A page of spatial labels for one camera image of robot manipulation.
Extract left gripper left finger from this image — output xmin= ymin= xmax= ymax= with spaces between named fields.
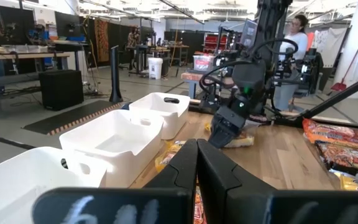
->
xmin=31 ymin=138 xmax=199 ymax=224

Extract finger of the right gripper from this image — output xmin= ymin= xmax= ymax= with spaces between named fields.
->
xmin=221 ymin=119 xmax=245 ymax=149
xmin=209 ymin=115 xmax=229 ymax=149

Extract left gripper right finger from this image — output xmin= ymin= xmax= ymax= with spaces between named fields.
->
xmin=196 ymin=138 xmax=358 ymax=224

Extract black Maruchan fire noodle pack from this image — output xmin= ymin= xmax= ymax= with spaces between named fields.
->
xmin=247 ymin=113 xmax=272 ymax=124
xmin=314 ymin=140 xmax=358 ymax=179

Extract orange Maruchan noodle pack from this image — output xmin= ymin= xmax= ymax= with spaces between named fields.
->
xmin=193 ymin=185 xmax=208 ymax=224
xmin=301 ymin=118 xmax=358 ymax=152

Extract clear plastic storage box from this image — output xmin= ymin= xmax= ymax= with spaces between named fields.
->
xmin=193 ymin=54 xmax=216 ymax=72

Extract white plastic bin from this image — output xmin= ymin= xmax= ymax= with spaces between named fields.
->
xmin=59 ymin=109 xmax=165 ymax=189
xmin=0 ymin=146 xmax=108 ymax=224
xmin=128 ymin=91 xmax=191 ymax=141

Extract red shelf bins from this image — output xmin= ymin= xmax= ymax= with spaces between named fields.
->
xmin=203 ymin=32 xmax=229 ymax=54

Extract grey monitor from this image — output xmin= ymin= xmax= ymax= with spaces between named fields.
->
xmin=239 ymin=18 xmax=259 ymax=48

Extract person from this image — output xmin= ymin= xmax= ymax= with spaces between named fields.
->
xmin=126 ymin=27 xmax=141 ymax=49
xmin=273 ymin=14 xmax=310 ymax=111

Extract white trash bin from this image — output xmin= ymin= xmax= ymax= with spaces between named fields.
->
xmin=147 ymin=57 xmax=164 ymax=80

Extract white hanging cloth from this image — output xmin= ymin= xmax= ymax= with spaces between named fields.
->
xmin=314 ymin=27 xmax=353 ymax=68

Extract black hazard-striped floor mat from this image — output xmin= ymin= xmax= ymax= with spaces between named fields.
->
xmin=22 ymin=99 xmax=124 ymax=136

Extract brown patterned hanging cloth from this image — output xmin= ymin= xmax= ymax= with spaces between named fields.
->
xmin=94 ymin=18 xmax=110 ymax=63

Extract black speaker box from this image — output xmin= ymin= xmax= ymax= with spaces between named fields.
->
xmin=39 ymin=69 xmax=85 ymax=111

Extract black monitor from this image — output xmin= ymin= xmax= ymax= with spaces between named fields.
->
xmin=54 ymin=11 xmax=82 ymax=38

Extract grey workbench wooden top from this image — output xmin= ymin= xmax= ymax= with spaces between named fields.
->
xmin=0 ymin=51 xmax=71 ymax=116

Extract clear plastic tray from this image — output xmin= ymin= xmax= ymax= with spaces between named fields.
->
xmin=1 ymin=44 xmax=48 ymax=54

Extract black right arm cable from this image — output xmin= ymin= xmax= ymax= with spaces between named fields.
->
xmin=198 ymin=37 xmax=300 ymax=94

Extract black upright post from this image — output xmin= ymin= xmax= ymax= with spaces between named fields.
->
xmin=109 ymin=45 xmax=124 ymax=104

